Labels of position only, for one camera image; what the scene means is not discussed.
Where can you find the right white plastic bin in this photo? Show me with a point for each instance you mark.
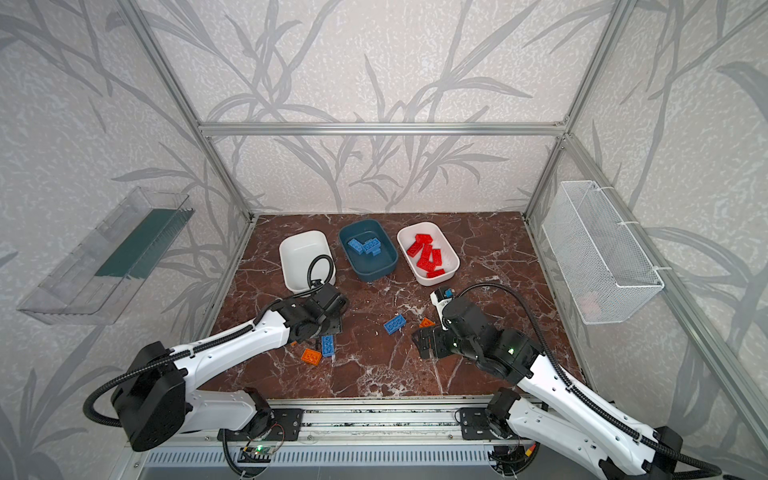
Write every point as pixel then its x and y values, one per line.
pixel 450 260

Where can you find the white wire mesh basket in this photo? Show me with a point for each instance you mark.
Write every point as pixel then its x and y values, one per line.
pixel 607 272

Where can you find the left controller board with wires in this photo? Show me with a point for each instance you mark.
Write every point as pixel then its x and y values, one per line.
pixel 253 454

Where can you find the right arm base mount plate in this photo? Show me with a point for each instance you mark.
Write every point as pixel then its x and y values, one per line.
pixel 474 424

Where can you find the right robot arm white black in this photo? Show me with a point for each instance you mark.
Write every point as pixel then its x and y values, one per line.
pixel 546 404

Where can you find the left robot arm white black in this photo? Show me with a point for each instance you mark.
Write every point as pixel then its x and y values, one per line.
pixel 159 370

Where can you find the orange brick front left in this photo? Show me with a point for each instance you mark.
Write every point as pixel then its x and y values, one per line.
pixel 311 357

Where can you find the white plastic bin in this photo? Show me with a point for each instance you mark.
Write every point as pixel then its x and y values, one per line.
pixel 450 260
pixel 296 253

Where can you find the aluminium front rail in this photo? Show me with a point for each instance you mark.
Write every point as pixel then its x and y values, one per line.
pixel 390 420

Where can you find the controller board with wires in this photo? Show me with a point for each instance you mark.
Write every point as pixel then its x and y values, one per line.
pixel 253 454
pixel 511 460

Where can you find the clear plastic wall tray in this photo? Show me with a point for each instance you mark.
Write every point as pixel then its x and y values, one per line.
pixel 95 283

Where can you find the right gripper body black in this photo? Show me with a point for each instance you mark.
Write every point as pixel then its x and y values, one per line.
pixel 428 340

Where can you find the right controller board with wires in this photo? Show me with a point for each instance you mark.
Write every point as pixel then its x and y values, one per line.
pixel 511 460

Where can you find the left white plastic bin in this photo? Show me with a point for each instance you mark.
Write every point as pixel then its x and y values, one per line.
pixel 296 253

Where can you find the teal plastic bin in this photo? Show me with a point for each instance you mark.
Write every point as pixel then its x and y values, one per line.
pixel 367 267

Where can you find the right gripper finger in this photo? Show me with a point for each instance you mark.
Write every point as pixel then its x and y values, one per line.
pixel 423 338
pixel 427 353

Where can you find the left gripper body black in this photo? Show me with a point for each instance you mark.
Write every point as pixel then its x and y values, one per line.
pixel 332 306

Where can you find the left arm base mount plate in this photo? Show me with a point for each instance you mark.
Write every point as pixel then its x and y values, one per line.
pixel 282 424

